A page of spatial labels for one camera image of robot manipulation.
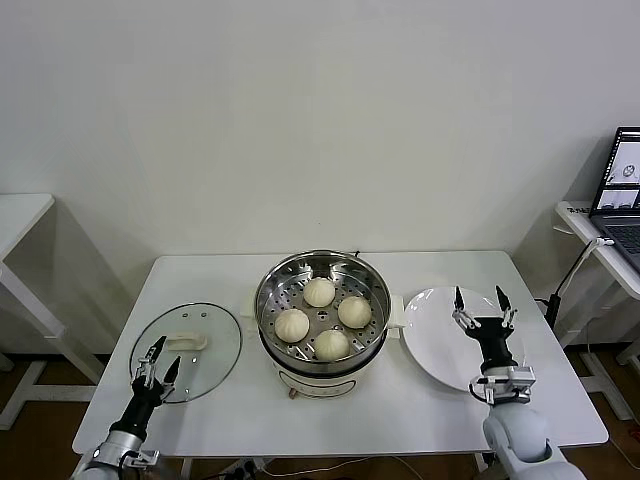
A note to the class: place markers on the round glass pot lid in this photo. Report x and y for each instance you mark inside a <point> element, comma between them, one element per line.
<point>215,325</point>

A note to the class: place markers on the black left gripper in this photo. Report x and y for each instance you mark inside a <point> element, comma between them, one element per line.
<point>140,407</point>

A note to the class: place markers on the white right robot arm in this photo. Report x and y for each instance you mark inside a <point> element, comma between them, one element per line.
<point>520,435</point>

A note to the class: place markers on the stainless steel steamer basket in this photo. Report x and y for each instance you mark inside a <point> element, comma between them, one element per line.
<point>280,280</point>

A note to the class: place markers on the empty white side table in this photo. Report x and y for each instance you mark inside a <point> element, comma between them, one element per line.
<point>25,210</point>

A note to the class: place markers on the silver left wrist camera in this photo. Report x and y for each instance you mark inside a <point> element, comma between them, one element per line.
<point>142,457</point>

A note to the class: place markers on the white round plate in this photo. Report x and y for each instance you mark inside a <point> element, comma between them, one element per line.
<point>430,340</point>

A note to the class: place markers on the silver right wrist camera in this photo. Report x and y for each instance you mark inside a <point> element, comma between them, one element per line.
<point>505,385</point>

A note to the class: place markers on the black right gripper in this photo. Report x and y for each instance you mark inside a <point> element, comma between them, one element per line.
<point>495,345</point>

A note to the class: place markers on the grey open laptop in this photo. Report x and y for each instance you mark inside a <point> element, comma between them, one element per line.
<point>620,230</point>

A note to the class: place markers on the white power strip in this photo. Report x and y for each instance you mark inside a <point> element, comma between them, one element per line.
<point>240,470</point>

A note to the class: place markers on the white side table with laptop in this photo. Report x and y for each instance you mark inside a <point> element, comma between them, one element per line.
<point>580,225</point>

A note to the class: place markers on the white steamed baozi bun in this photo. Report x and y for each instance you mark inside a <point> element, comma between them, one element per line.
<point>355,311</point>
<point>319,292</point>
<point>331,345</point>
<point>292,325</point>

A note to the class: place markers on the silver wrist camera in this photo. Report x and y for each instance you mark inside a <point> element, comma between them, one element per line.
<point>142,457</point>
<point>505,385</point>

